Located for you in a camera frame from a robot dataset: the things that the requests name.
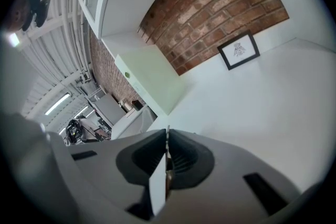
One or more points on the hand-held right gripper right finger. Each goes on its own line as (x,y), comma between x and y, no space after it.
(228,165)

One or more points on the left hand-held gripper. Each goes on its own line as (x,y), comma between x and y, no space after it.
(74,128)

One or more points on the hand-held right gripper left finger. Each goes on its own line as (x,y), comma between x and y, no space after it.
(105,165)

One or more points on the large metal binder clip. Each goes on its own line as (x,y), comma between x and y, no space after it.
(157,186)

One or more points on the grey metal cabinet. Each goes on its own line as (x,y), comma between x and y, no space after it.
(107,110)

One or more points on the plain white desk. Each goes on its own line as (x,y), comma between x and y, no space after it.
(126,126)

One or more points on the white vase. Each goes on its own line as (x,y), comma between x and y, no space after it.
(126,107)

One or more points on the ceiling tube lamp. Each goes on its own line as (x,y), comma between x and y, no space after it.
(56,104)

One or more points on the small dark box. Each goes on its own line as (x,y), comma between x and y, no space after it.
(137,105)

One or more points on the person's face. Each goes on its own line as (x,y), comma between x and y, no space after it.
(18,17)

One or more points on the black picture frame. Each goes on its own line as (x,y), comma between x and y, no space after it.
(240,49)

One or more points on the black head camera mount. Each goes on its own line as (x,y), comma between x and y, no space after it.
(43,10)

